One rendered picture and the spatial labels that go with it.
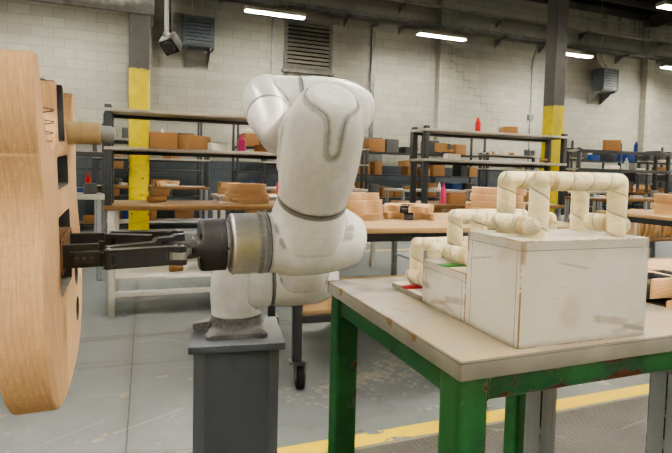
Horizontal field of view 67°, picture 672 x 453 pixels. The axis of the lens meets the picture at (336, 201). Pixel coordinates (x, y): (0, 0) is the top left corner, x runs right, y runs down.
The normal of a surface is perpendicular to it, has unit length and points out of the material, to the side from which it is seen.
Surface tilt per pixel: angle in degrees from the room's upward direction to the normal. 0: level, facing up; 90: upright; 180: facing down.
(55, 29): 90
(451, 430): 90
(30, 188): 101
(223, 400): 90
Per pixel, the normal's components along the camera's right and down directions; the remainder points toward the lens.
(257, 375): 0.22, 0.06
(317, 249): 0.33, 0.46
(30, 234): 0.34, -0.22
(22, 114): 0.35, 0.25
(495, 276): -0.94, 0.00
